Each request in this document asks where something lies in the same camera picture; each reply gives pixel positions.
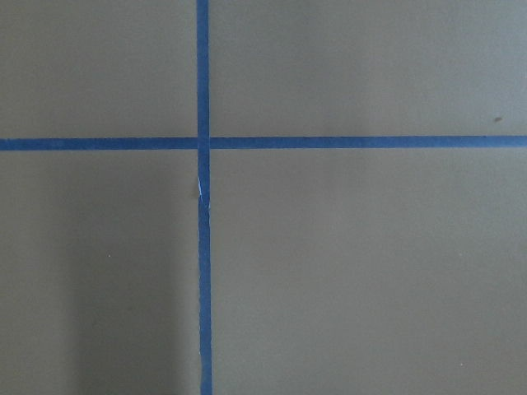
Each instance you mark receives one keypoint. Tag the vertical blue tape line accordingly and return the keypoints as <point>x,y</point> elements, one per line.
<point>204,229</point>

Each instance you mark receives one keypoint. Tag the horizontal blue tape line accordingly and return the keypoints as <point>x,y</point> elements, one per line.
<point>232,143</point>

